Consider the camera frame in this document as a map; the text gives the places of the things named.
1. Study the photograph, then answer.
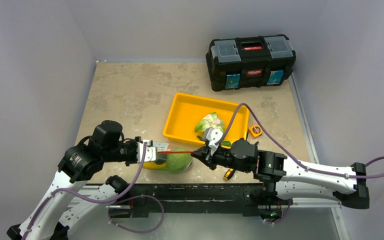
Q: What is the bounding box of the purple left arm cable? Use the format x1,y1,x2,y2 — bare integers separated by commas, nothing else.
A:
19,141,148,240

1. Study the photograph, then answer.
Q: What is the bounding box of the yellow plastic tray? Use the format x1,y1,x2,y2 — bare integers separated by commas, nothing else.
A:
162,92,238,146

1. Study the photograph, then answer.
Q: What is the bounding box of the black plastic toolbox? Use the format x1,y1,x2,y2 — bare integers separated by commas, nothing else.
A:
205,34,297,92

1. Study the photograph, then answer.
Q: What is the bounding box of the white cauliflower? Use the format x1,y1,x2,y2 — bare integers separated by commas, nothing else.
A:
194,112,226,133

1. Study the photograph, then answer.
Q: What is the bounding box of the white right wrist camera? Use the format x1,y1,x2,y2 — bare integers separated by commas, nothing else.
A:
202,127,224,155

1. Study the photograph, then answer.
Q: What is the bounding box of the black metal base frame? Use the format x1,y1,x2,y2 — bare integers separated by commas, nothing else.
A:
76,180,342,220

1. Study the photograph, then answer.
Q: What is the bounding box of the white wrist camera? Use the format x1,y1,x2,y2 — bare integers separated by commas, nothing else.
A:
136,139,158,163
202,127,224,155

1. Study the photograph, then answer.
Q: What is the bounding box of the green cucumber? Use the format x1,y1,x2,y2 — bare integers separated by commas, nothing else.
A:
197,135,232,147

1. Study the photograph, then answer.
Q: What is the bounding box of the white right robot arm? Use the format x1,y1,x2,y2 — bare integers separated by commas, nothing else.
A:
191,138,370,210

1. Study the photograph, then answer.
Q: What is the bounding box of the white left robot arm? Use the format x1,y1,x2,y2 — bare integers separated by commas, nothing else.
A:
6,120,144,240

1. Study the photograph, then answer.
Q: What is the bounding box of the clear orange zip bag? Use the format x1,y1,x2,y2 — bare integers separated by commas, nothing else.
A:
143,141,193,175

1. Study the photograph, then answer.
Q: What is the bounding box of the yellow black screwdriver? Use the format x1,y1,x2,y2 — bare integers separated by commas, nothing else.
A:
223,168,236,181

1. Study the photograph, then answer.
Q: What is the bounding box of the green cabbage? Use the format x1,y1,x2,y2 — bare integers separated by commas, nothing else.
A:
165,148,193,174

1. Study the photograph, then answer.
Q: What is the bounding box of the yellow banana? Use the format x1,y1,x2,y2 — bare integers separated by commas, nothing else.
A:
143,161,168,170

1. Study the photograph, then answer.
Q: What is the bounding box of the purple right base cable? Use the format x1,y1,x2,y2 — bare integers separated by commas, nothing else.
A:
263,198,296,225

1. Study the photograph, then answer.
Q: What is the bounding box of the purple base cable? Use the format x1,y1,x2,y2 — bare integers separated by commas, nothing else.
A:
108,194,166,234
263,198,296,225

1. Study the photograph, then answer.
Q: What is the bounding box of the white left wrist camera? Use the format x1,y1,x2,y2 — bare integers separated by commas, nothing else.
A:
136,139,158,163

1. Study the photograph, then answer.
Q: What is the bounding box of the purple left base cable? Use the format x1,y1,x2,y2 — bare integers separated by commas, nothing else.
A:
108,194,166,234

